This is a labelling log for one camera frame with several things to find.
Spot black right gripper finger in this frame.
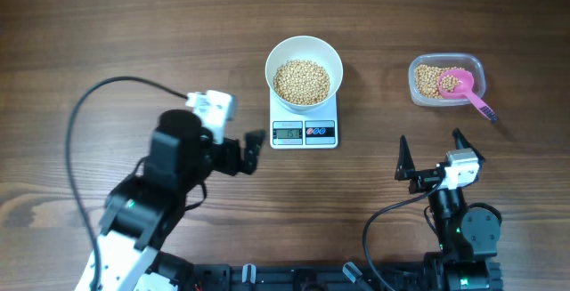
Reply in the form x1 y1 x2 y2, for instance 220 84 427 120
395 135 416 181
452 128 485 163

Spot pink plastic measuring scoop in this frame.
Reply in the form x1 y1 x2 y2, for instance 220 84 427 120
436 69 499 123

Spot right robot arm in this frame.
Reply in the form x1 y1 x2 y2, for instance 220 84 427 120
395 129 504 291

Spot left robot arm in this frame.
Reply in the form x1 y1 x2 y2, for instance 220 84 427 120
77 90 265 290

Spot white digital kitchen scale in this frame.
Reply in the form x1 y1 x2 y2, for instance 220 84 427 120
270 93 339 150

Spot soybeans in white bowl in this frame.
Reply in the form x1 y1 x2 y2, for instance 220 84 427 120
273 60 330 105

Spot white bowl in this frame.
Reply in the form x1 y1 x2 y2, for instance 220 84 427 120
265 36 344 111

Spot clear plastic container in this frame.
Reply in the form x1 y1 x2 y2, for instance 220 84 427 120
408 53 487 107

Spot yellow soybeans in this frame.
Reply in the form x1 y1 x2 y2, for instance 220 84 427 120
414 64 461 99

